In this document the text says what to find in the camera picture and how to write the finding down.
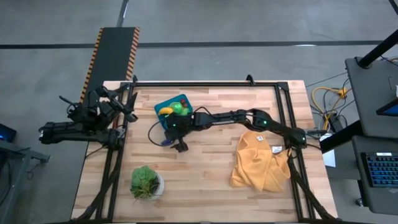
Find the white plant pot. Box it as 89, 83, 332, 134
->
149, 172, 165, 201

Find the blue plastic tupperware container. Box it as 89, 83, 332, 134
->
154, 93, 194, 129

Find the grey keyboard desk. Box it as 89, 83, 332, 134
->
351, 135, 398, 216

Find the yellow cloth towel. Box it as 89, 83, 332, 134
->
229, 129, 292, 193

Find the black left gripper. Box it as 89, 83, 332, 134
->
96, 86, 139, 123

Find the black diagonal desk bar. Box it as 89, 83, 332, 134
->
319, 120, 355, 154

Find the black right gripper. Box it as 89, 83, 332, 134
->
164, 112, 197, 153

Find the blue lit device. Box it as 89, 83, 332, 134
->
0, 123, 18, 144

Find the blue backlit keyboard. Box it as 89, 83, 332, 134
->
360, 151, 398, 189

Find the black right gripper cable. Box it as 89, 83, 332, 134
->
147, 119, 171, 147

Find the yellow floor cable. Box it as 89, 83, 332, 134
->
311, 86, 352, 131

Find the black yellow-striped cable ramp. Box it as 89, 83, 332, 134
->
75, 26, 141, 105

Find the black aluminium table frame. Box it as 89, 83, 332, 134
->
70, 74, 340, 224

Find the black tablet blue screen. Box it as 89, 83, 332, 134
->
375, 98, 398, 117

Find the black pole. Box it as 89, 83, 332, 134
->
356, 29, 398, 68

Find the grey metal stand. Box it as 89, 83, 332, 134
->
0, 139, 50, 224

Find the green potted plant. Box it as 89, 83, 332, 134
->
129, 165, 160, 200

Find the white paper sheet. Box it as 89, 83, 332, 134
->
321, 133, 337, 168

